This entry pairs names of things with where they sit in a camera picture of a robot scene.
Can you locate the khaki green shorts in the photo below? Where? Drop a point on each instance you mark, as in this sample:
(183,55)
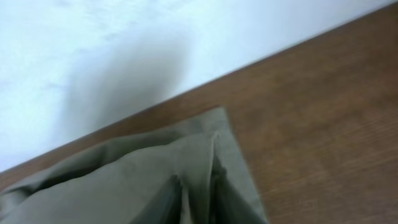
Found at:
(190,172)

